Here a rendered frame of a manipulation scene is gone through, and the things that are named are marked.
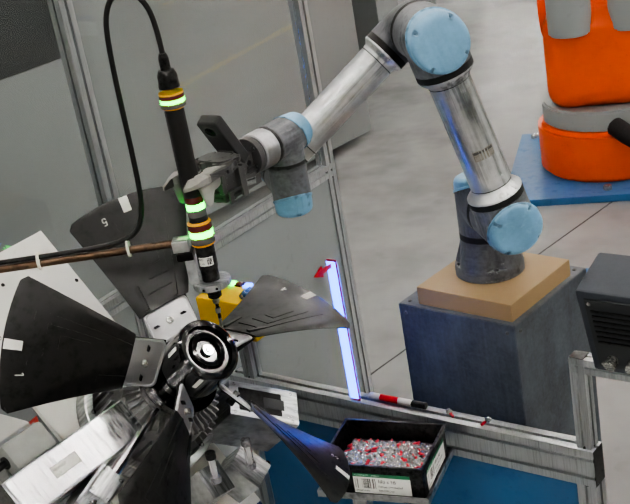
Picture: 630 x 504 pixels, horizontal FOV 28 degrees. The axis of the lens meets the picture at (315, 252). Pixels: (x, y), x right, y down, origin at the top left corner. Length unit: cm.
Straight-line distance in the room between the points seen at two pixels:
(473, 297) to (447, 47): 57
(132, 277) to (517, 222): 77
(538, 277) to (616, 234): 279
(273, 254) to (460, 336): 98
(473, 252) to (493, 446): 43
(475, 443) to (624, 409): 170
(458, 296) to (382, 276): 269
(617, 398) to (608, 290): 211
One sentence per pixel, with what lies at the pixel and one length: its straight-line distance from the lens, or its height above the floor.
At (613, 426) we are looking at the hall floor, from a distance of 414.
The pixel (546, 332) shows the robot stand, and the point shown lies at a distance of 273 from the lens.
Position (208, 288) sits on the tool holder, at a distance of 225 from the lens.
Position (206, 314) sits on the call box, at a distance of 282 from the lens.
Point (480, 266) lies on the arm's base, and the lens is 271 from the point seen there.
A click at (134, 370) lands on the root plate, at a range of 223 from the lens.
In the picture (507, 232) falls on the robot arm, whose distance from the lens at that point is 253.
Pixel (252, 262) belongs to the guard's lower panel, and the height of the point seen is 86.
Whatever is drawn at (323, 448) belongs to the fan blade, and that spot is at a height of 97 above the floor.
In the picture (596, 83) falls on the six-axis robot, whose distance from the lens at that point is 588.
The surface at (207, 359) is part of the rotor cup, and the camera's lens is 222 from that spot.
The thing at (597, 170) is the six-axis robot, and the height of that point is 10.
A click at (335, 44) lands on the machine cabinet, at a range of 685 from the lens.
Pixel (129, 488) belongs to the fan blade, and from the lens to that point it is 204.
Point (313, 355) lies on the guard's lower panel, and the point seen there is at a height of 47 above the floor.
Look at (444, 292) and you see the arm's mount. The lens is 270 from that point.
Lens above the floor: 219
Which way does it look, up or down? 23 degrees down
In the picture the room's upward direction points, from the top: 10 degrees counter-clockwise
